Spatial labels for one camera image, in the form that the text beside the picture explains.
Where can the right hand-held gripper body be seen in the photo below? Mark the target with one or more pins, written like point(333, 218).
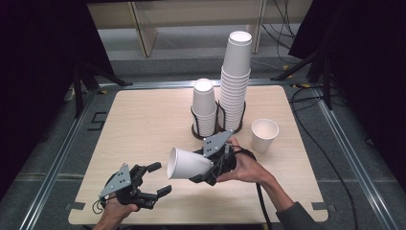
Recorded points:
point(215, 143)

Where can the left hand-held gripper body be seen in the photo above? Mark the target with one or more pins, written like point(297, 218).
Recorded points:
point(119, 182)

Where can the white paper cup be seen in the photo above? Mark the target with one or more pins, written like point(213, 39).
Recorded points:
point(261, 142)
point(188, 164)

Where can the short stack of white cups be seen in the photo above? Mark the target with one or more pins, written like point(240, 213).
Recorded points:
point(204, 102)

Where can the tall stack of white cups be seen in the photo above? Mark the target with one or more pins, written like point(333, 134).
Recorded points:
point(234, 92)

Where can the person's left hand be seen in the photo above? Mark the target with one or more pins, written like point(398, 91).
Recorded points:
point(113, 214)

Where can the person's right hand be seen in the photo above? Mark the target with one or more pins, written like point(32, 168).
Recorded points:
point(249, 169)

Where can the grey tape strip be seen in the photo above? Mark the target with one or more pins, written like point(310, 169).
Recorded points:
point(320, 206)
point(76, 206)

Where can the yellow tape piece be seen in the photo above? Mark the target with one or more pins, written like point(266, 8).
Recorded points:
point(303, 85)
point(102, 92)
point(285, 67)

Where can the black metal stand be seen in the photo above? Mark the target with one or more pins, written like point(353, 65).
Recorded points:
point(77, 92)
point(326, 83)

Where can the light wooden furniture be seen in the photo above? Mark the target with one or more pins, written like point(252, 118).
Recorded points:
point(145, 35)

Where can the dark curtain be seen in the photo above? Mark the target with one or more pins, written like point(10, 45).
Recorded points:
point(367, 64)
point(32, 80)

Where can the metal floor rail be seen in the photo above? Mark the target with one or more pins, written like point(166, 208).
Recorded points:
point(54, 166)
point(351, 159)
point(153, 84)

